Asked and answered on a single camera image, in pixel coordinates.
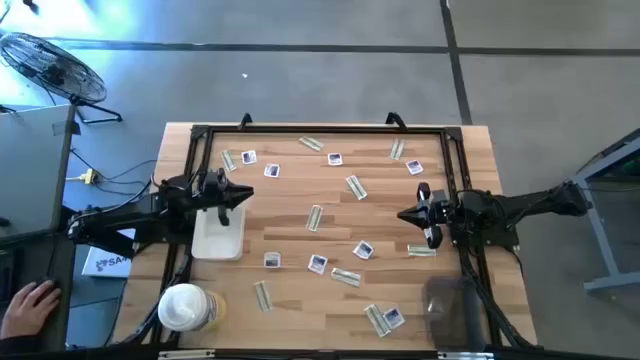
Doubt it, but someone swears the white-lidded yellow wipes canister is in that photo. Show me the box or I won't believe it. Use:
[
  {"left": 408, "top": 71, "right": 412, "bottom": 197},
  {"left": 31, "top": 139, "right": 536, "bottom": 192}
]
[{"left": 157, "top": 282, "right": 228, "bottom": 333}]

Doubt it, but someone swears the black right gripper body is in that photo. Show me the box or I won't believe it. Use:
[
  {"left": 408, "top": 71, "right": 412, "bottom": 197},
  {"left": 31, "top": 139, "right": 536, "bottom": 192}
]
[{"left": 417, "top": 182, "right": 455, "bottom": 250}]

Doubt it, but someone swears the grey tape piece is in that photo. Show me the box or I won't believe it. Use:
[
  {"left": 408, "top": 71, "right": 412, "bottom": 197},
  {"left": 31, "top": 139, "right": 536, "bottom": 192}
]
[{"left": 52, "top": 119, "right": 81, "bottom": 137}]

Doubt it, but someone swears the white plastic bin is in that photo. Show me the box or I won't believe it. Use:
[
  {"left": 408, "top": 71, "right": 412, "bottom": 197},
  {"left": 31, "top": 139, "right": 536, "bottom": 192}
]
[{"left": 191, "top": 203, "right": 247, "bottom": 262}]

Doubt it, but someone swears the white printed cardboard box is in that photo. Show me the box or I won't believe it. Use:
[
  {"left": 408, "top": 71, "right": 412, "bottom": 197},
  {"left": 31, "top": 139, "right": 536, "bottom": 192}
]
[{"left": 81, "top": 228, "right": 135, "bottom": 279}]

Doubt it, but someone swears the silver metal bracket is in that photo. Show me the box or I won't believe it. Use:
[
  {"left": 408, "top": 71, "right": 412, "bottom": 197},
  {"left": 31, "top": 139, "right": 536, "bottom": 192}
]
[
  {"left": 437, "top": 351, "right": 496, "bottom": 360},
  {"left": 158, "top": 349, "right": 216, "bottom": 360}
]

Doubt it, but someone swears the dark translucent plastic bin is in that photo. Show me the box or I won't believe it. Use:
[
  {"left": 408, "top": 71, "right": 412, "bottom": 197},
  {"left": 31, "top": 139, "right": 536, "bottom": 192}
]
[{"left": 422, "top": 275, "right": 487, "bottom": 351}]

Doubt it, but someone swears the person's hand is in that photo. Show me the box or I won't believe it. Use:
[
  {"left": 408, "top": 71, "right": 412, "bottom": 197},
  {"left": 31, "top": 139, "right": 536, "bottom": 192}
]
[{"left": 0, "top": 279, "right": 62, "bottom": 341}]

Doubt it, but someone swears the dark grey desk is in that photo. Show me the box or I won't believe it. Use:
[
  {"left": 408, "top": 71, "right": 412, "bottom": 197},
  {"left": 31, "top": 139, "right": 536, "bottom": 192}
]
[{"left": 0, "top": 230, "right": 77, "bottom": 351}]

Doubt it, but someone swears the black floor fan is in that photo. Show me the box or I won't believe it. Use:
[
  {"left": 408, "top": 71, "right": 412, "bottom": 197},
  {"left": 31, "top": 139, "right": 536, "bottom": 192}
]
[{"left": 0, "top": 31, "right": 124, "bottom": 125}]

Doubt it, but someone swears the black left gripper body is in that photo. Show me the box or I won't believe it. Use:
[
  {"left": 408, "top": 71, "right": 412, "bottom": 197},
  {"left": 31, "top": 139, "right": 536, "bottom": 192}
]
[{"left": 195, "top": 168, "right": 232, "bottom": 227}]

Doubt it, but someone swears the black rig beam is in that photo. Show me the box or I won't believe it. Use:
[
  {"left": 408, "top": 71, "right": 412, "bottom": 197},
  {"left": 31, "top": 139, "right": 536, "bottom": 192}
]
[{"left": 64, "top": 342, "right": 640, "bottom": 360}]

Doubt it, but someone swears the person's forearm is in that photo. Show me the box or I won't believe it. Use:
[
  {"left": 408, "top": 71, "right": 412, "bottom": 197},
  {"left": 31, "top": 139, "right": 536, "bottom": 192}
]
[{"left": 0, "top": 333, "right": 45, "bottom": 357}]

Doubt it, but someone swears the black keyboard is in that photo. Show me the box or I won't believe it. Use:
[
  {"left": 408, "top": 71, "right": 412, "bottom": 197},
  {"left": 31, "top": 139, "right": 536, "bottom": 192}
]
[{"left": 0, "top": 247, "right": 17, "bottom": 301}]

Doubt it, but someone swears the black support strut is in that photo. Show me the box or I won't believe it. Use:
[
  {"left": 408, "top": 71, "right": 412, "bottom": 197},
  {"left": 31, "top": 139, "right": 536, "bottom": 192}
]
[{"left": 74, "top": 234, "right": 137, "bottom": 260}]

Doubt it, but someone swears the grey metal table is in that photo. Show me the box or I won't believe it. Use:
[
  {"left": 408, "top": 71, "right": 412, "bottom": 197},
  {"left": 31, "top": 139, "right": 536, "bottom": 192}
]
[{"left": 572, "top": 127, "right": 640, "bottom": 297}]

